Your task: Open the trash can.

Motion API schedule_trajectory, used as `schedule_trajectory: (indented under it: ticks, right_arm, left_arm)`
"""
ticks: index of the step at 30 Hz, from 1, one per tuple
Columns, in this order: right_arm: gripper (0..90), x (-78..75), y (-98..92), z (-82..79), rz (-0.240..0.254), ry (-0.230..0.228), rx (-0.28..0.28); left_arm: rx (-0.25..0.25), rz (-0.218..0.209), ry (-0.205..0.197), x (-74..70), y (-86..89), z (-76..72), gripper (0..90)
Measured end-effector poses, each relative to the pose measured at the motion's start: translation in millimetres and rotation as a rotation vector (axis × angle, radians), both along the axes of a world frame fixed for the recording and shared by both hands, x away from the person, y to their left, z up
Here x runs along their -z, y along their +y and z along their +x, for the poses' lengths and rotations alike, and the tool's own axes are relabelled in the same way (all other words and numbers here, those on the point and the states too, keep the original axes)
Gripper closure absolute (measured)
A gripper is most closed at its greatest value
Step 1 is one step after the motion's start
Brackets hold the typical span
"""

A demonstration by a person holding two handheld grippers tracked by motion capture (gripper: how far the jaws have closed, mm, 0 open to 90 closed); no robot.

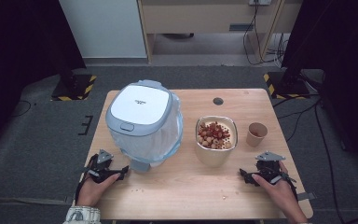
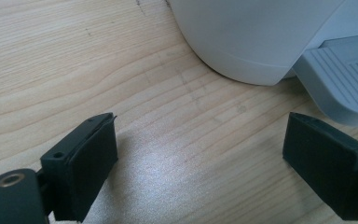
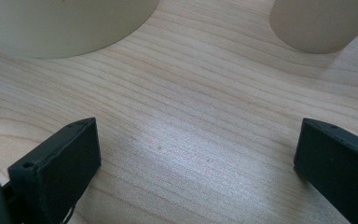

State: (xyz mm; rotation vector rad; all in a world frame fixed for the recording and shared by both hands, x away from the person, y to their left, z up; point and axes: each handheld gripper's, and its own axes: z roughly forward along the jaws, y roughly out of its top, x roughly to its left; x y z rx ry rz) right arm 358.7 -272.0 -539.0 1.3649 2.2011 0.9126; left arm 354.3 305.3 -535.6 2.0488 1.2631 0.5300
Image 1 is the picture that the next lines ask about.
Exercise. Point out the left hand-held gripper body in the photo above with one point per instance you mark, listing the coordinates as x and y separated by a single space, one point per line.
101 169

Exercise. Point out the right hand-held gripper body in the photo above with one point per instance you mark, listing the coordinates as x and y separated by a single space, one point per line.
270 169

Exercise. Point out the brown paper cup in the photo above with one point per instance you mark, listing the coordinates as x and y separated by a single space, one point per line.
253 140

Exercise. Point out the translucent plastic trash bag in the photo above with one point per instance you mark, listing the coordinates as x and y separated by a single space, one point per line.
149 144

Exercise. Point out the steel bowl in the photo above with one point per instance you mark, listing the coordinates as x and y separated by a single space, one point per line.
213 157

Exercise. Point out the white blue pedal trash can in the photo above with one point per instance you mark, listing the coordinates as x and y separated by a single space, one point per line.
140 104

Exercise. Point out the person's right hand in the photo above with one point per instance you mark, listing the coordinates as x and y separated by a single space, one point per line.
281 193

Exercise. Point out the person's left hand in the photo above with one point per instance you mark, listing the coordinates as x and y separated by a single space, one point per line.
90 194

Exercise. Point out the small crumbs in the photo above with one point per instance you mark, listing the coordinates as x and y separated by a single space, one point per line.
223 196

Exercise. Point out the grey tape strip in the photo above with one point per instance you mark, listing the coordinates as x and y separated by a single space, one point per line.
70 200
307 196

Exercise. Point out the pile of nuts and dates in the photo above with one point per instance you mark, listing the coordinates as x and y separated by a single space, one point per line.
214 134

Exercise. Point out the black stand with striped base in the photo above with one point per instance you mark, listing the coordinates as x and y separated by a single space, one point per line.
74 88
289 85

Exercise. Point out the black curtain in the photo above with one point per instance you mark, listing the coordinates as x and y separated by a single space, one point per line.
18 46
341 62

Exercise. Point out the white panel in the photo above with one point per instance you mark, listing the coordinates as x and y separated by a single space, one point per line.
105 28

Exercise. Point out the wooden desk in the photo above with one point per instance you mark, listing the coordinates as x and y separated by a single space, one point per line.
192 17

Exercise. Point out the white power strip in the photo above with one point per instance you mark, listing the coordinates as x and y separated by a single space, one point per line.
260 2

